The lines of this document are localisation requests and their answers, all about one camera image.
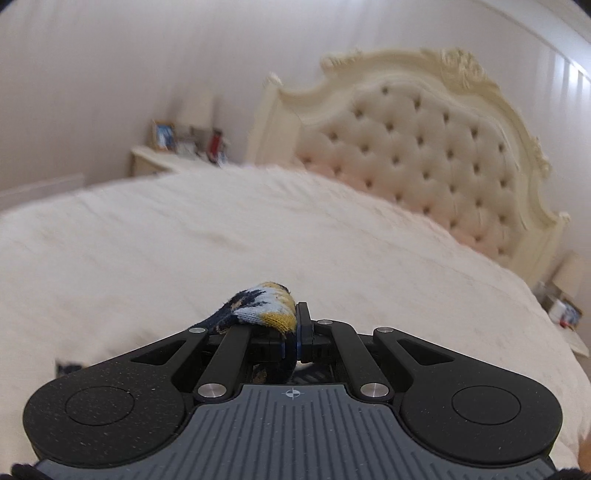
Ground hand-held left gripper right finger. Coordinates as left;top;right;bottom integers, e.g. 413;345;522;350
295;302;457;400

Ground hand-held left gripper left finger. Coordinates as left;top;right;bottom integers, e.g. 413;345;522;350
130;322;301;401

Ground navy yellow patterned knit sweater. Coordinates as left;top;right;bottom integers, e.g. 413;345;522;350
188;281;297;385

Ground bed with cream bedspread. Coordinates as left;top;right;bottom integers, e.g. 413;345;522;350
0;164;591;468

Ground cream tufted headboard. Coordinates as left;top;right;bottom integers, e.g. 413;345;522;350
247;46;572;289

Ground framed photo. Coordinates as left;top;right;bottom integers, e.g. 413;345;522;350
150;120;177;152

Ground cream table lamp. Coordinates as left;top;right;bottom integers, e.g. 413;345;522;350
551;251;591;302
178;90;216;139

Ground white printed box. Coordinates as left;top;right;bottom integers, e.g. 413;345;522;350
547;298;583;331

